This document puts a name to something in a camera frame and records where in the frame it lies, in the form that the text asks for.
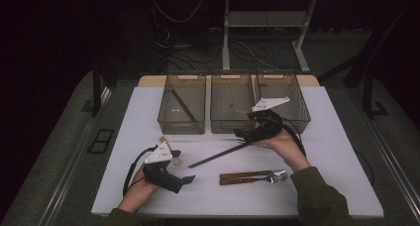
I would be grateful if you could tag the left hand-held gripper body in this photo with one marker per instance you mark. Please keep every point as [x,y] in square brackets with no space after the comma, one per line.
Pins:
[161,178]

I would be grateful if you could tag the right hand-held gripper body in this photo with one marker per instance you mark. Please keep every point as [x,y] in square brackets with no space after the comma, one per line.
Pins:
[267,127]

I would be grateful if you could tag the smoky clear plastic bin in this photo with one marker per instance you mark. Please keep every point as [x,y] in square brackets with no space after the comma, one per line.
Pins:
[228,97]
[297,97]
[175,120]

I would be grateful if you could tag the black chopstick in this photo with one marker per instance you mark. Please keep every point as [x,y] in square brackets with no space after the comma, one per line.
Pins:
[214,158]

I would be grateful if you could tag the brown chopstick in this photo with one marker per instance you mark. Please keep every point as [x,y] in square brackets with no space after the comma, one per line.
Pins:
[183,104]

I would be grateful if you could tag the person's left hand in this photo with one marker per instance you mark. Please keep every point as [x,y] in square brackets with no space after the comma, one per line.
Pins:
[140,189]

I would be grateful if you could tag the person's right hand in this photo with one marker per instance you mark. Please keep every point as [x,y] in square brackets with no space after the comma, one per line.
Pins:
[284,146]

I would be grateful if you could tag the black metal stand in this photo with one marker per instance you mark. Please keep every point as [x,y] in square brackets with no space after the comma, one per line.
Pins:
[96,93]
[367,93]

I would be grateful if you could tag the grey metal desk frame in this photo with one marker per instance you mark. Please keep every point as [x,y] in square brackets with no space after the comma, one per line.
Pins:
[225,37]

